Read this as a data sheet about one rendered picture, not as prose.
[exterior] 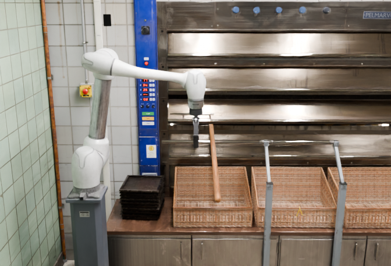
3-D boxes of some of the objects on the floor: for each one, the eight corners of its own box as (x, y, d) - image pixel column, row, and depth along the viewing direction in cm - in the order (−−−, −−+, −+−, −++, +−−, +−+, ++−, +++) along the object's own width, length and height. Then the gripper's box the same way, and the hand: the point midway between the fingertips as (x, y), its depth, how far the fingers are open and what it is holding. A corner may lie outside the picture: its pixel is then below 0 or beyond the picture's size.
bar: (164, 286, 338) (162, 138, 308) (331, 286, 337) (344, 139, 307) (161, 314, 308) (157, 153, 278) (344, 314, 307) (361, 154, 277)
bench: (120, 260, 371) (117, 197, 356) (409, 262, 369) (419, 198, 355) (106, 305, 317) (102, 231, 302) (446, 307, 315) (458, 233, 300)
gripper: (189, 102, 263) (189, 137, 268) (188, 113, 239) (189, 151, 244) (202, 102, 263) (202, 137, 268) (202, 113, 239) (202, 151, 244)
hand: (196, 142), depth 256 cm, fingers open, 13 cm apart
